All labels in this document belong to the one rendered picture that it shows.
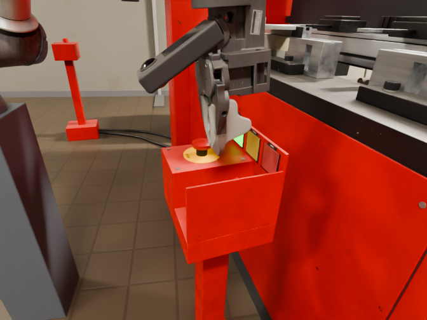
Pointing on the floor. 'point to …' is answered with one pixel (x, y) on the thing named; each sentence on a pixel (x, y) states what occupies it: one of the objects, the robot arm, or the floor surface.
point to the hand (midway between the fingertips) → (213, 148)
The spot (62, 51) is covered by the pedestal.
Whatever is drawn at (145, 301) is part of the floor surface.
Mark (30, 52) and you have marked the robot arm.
